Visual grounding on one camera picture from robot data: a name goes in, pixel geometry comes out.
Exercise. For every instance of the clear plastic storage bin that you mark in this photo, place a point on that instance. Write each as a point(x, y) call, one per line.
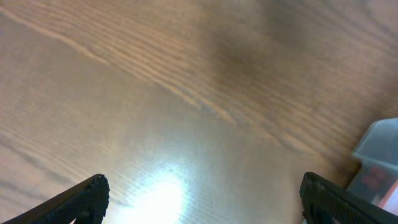
point(378, 147)

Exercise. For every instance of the pink printed t-shirt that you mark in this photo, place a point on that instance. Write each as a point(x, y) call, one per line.
point(390, 201)

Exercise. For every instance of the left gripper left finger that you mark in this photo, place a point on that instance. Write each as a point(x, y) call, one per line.
point(84, 203)

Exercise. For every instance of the red navy plaid shirt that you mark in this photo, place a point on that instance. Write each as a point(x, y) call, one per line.
point(374, 177)

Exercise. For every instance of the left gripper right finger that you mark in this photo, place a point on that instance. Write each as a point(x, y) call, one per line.
point(326, 203)

